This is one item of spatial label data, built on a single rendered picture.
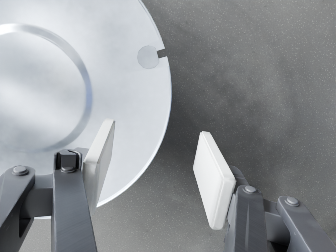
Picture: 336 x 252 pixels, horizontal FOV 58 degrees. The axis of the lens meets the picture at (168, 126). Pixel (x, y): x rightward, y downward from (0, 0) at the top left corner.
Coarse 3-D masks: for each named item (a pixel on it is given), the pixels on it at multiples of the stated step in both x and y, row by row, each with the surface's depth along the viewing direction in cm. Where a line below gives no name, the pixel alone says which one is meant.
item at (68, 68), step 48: (0, 0) 28; (48, 0) 28; (96, 0) 28; (0, 48) 29; (48, 48) 29; (96, 48) 29; (0, 96) 30; (48, 96) 30; (96, 96) 31; (144, 96) 31; (0, 144) 32; (48, 144) 32; (144, 144) 33
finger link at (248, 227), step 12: (240, 192) 14; (252, 192) 14; (240, 204) 13; (252, 204) 13; (240, 216) 12; (252, 216) 12; (264, 216) 12; (228, 228) 15; (240, 228) 11; (252, 228) 12; (264, 228) 12; (228, 240) 13; (240, 240) 11; (252, 240) 11; (264, 240) 11
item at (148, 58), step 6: (144, 48) 30; (150, 48) 30; (138, 54) 30; (144, 54) 30; (150, 54) 30; (156, 54) 30; (138, 60) 30; (144, 60) 30; (150, 60) 30; (156, 60) 30; (144, 66) 30; (150, 66) 30
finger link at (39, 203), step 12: (84, 156) 16; (36, 180) 13; (48, 180) 13; (36, 192) 13; (48, 192) 13; (24, 204) 13; (36, 204) 13; (48, 204) 13; (24, 216) 13; (36, 216) 13
